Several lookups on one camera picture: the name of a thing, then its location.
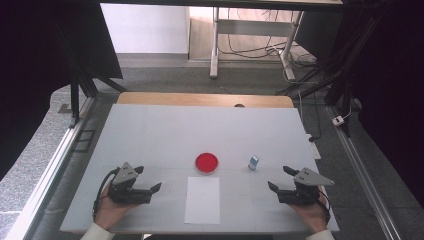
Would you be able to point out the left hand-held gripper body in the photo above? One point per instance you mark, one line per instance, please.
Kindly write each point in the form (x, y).
(128, 195)

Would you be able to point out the black metal stand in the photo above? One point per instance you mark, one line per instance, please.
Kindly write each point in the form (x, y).
(333, 76)
(80, 90)

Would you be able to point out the round red ink pad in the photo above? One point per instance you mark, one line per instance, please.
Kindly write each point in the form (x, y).
(206, 162)

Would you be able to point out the white power strip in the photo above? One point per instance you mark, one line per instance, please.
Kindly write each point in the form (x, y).
(315, 149)

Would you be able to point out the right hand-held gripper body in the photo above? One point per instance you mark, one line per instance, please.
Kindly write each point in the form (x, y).
(300, 196)

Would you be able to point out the person's left hand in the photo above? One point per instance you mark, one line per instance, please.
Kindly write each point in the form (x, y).
(110, 211)

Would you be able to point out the person's right hand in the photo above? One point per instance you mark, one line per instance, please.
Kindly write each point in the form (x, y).
(315, 216)

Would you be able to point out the wooden table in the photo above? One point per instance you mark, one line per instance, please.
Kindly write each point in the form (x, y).
(200, 99)

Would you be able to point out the black curtain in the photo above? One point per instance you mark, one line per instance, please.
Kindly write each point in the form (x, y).
(386, 83)
(40, 66)

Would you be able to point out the white desk frame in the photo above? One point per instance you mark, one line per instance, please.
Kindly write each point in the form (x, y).
(255, 27)

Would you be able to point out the white paper sheet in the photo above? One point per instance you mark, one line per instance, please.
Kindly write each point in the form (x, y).
(202, 200)

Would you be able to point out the small white plug adapter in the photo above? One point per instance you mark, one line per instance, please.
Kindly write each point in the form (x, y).
(338, 120)

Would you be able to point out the aluminium floor rail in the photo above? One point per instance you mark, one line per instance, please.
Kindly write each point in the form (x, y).
(50, 160)
(363, 180)

